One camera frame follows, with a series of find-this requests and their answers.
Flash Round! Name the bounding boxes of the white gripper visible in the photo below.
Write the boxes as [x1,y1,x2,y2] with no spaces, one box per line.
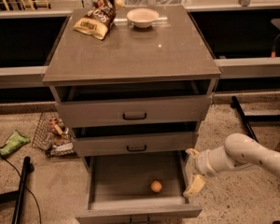
[183,148,218,198]

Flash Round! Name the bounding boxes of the orange fruit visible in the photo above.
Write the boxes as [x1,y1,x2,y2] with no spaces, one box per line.
[150,180,162,193]

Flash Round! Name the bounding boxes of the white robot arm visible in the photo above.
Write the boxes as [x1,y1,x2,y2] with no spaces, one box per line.
[183,133,280,198]

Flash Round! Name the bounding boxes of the grey middle drawer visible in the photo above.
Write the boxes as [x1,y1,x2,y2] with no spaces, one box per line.
[73,121,198,157]

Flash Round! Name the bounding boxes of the grey drawer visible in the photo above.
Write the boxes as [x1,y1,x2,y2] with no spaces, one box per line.
[77,151,202,224]
[73,121,198,157]
[56,79,211,128]

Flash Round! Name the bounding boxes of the grey bottom drawer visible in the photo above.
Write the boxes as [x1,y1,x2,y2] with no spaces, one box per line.
[77,151,202,224]

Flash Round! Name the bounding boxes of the grey top drawer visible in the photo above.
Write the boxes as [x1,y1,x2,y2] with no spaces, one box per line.
[56,79,211,128]

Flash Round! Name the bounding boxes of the grey drawer cabinet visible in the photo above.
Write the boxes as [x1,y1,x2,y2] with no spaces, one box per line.
[41,5,222,224]

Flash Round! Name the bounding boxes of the black stand leg right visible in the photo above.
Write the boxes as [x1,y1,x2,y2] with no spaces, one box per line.
[231,96,280,141]

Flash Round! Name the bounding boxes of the black stand leg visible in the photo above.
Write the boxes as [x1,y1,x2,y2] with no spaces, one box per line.
[231,96,280,141]
[0,157,34,224]

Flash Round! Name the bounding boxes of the white bowl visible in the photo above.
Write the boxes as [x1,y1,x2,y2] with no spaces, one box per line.
[127,8,159,28]

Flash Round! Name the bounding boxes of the brown yellow chip bag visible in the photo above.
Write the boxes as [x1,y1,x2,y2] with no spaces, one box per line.
[74,0,124,40]

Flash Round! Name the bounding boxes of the black stand leg left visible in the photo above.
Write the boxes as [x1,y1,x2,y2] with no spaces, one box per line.
[0,157,34,224]

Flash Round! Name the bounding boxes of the green snack bag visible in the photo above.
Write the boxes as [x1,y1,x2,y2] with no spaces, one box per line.
[0,130,31,157]

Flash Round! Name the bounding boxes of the wire basket with items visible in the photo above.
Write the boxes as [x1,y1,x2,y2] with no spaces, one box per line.
[32,112,76,158]

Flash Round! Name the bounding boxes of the black cable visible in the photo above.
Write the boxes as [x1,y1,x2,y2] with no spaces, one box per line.
[0,133,43,224]

